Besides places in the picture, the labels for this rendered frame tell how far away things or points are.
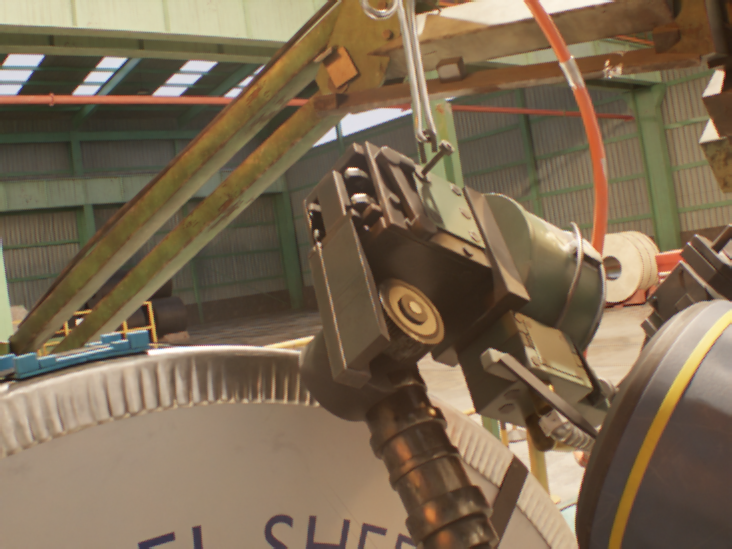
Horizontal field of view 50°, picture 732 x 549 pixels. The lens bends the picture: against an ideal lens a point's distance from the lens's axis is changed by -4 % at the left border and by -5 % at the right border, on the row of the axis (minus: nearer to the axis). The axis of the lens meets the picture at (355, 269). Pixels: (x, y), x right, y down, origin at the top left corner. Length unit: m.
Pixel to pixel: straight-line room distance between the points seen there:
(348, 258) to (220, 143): 1.18
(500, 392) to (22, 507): 0.36
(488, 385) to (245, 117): 1.16
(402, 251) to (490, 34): 0.85
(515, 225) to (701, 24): 0.68
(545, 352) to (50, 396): 0.37
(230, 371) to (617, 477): 0.45
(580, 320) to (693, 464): 0.48
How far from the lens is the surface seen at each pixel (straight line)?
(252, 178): 1.69
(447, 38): 1.46
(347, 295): 0.57
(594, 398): 0.69
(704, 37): 1.30
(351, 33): 1.59
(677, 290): 0.78
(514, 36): 1.41
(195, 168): 1.78
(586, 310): 0.73
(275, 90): 1.68
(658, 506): 0.26
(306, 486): 0.72
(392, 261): 0.62
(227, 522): 0.68
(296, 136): 1.64
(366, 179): 0.64
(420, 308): 0.59
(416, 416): 0.59
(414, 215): 0.61
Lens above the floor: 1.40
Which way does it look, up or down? level
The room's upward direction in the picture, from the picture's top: 9 degrees counter-clockwise
